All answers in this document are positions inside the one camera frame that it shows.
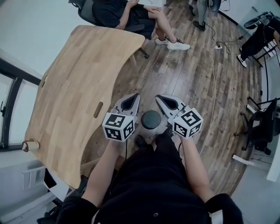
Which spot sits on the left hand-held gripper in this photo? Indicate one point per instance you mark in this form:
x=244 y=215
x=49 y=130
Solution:
x=116 y=127

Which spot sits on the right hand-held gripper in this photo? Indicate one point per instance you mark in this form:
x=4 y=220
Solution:
x=188 y=122

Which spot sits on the black mesh waste bin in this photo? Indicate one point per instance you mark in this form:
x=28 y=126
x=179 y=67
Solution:
x=151 y=119

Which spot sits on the person's left forearm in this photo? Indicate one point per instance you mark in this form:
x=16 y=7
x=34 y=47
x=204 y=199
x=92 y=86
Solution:
x=100 y=170

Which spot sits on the person's right forearm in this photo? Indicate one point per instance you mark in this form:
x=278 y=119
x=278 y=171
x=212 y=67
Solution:
x=194 y=168

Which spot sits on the person's right black shoe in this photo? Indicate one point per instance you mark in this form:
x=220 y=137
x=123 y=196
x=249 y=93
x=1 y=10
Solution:
x=169 y=132

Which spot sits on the person's black shoe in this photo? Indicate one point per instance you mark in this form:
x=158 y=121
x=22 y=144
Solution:
x=140 y=141
x=169 y=132

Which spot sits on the person's left black shoe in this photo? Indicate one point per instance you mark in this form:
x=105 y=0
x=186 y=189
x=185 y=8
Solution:
x=140 y=141

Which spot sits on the light wooden desk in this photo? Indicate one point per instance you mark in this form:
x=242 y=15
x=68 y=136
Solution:
x=76 y=87

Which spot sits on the white power strip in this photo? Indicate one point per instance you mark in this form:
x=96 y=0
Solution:
x=218 y=47

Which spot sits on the person's black clothing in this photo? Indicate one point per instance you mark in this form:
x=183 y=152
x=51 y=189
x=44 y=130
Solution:
x=153 y=186

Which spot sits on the beige paper cup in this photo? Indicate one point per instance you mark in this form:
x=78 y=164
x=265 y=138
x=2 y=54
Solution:
x=30 y=146

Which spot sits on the black framed window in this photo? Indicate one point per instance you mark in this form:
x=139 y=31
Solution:
x=13 y=94

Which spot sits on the white wall vent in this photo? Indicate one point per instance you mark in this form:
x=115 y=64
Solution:
x=28 y=177

